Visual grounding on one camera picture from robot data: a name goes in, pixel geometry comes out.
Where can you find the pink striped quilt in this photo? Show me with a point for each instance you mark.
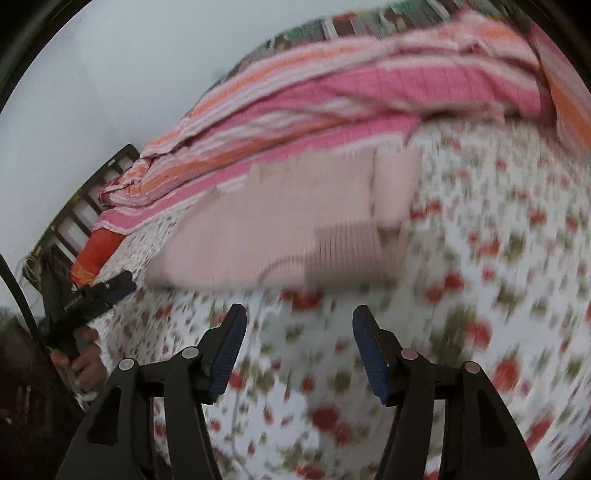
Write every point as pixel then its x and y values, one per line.
pixel 369 87

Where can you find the person's left hand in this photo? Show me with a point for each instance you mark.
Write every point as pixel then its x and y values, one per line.
pixel 87 364

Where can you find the red pillow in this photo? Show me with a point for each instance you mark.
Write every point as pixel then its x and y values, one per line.
pixel 97 254

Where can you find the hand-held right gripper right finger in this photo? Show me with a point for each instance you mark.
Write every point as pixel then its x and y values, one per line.
pixel 369 350

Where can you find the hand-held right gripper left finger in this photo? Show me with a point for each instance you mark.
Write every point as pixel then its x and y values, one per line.
pixel 226 350

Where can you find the dark wooden headboard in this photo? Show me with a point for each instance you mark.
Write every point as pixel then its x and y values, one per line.
pixel 124 154

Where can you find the pink knit sweater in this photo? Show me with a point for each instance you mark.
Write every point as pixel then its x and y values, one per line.
pixel 258 221

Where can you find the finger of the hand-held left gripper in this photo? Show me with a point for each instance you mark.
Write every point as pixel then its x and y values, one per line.
pixel 113 279
pixel 123 291

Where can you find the person's dark clothing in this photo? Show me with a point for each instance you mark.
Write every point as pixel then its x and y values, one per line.
pixel 27 415

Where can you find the white floral bed sheet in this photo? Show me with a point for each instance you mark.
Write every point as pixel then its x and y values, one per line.
pixel 485 230

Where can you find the dark floral patterned blanket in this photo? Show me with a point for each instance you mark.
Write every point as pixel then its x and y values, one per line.
pixel 351 23

